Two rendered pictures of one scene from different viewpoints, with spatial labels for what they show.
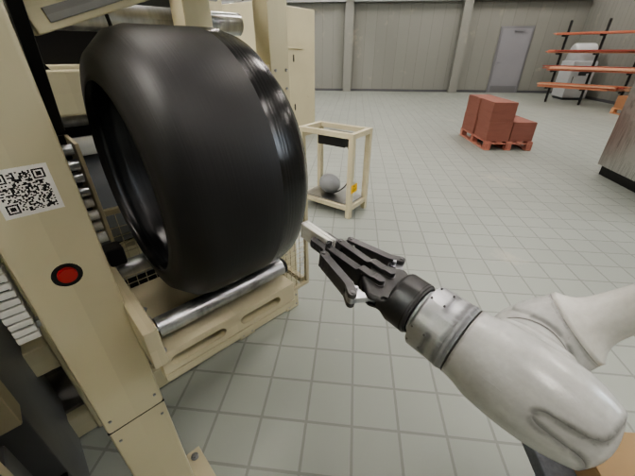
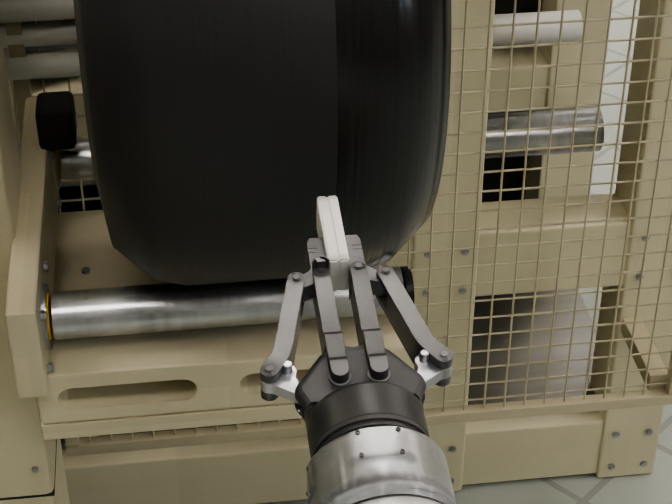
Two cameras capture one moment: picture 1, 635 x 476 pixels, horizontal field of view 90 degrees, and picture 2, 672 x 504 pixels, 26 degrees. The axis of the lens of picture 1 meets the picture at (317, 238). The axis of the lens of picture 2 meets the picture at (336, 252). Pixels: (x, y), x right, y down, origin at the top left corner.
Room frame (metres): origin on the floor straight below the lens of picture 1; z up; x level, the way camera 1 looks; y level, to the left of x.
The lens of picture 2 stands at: (-0.23, -0.51, 1.73)
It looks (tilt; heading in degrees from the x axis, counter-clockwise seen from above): 35 degrees down; 36
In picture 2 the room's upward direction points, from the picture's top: straight up
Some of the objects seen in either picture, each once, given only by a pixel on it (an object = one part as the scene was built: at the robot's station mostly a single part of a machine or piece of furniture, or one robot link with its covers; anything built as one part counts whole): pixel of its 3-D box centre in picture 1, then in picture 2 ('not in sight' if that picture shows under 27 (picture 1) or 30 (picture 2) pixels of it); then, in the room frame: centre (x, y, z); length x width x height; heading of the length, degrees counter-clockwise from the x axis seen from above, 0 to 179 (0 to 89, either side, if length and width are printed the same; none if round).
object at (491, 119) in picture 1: (497, 120); not in sight; (5.79, -3.12, 0.36); 1.19 x 0.85 x 0.72; 173
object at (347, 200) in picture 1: (334, 168); not in sight; (3.07, -0.17, 0.40); 0.60 x 0.35 x 0.80; 54
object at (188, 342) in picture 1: (228, 314); (226, 356); (0.59, 0.22, 0.84); 0.36 x 0.09 x 0.06; 133
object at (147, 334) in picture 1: (127, 299); (38, 233); (0.57, 0.45, 0.90); 0.40 x 0.03 x 0.10; 43
